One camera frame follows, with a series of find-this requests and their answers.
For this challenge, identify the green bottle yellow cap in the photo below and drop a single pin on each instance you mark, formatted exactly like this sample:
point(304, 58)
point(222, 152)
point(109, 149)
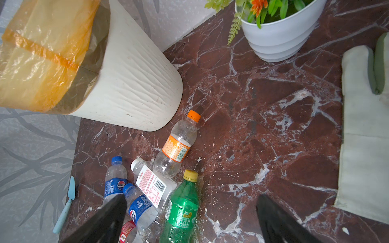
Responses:
point(182, 211)

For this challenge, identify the light blue small trowel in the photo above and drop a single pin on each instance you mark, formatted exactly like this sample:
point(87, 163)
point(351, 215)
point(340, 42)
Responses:
point(71, 196)

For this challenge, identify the pale green rubber glove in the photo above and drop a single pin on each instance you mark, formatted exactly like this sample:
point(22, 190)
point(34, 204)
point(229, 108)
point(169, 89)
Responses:
point(363, 183)

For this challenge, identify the clear bottle pink label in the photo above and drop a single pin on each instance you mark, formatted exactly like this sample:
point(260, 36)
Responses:
point(154, 186)

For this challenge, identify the orange plastic bin liner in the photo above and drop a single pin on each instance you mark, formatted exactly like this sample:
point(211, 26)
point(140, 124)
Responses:
point(52, 53)

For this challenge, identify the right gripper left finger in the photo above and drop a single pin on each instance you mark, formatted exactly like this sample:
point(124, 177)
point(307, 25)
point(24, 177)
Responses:
point(105, 226)

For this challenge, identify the white pot with flowers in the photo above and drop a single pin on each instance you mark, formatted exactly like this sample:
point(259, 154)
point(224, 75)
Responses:
point(275, 30)

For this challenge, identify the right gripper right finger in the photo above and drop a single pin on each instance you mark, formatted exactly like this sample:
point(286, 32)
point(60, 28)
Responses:
point(277, 226)

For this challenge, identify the clear bottle blue cap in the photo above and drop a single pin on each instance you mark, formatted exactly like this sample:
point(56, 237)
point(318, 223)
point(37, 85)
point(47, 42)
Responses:
point(115, 179)

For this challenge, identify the clear bottle red label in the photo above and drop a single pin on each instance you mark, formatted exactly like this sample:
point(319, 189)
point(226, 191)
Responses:
point(128, 232)

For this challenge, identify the white ribbed trash bin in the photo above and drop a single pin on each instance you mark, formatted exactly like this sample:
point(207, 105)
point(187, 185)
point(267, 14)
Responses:
point(137, 86)

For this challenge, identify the Pepsi label clear bottle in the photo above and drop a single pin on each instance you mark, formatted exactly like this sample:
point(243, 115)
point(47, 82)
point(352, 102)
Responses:
point(142, 213)

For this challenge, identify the clear bottle orange label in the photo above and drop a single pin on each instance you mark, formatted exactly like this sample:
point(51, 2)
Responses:
point(183, 135)

